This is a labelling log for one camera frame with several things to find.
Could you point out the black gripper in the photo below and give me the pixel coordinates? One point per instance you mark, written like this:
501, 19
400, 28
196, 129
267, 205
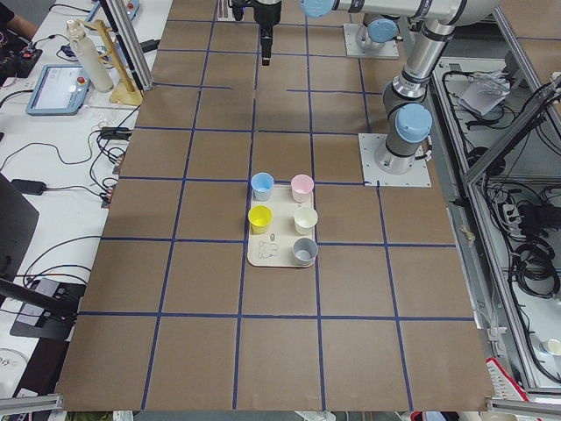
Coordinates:
267, 13

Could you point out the grey plastic cup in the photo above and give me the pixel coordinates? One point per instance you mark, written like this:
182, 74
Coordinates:
305, 251

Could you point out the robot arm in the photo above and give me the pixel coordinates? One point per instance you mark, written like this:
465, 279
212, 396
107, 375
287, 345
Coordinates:
376, 30
409, 121

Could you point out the blue plastic cup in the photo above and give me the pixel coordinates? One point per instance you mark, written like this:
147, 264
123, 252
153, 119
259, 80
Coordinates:
262, 186

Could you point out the pink plastic cup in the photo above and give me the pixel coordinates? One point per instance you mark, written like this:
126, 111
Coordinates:
302, 187

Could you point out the yellow plastic cup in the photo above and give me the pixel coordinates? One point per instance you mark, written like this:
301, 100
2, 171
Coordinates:
260, 217

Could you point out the cream white plastic cup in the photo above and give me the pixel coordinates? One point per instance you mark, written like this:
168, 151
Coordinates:
305, 219

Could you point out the wooden stand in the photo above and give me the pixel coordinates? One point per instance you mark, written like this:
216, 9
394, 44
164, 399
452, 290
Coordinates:
125, 91

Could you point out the white water bottle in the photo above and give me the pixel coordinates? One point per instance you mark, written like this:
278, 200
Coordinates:
85, 52

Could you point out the black usb hub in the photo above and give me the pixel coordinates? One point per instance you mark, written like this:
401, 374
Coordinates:
115, 133

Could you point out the cream serving tray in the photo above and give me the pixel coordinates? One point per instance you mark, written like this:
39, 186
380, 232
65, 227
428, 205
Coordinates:
274, 248

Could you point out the blue teach pendant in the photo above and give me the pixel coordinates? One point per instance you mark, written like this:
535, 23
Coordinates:
60, 91

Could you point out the crumpled white paper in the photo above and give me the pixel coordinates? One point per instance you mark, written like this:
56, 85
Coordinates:
485, 91

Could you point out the black power adapter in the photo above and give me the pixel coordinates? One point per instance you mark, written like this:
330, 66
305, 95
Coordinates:
29, 187

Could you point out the white power strip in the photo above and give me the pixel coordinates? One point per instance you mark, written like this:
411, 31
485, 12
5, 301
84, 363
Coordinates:
510, 215

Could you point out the aluminium frame post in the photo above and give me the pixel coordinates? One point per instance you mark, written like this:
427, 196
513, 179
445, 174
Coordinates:
116, 13

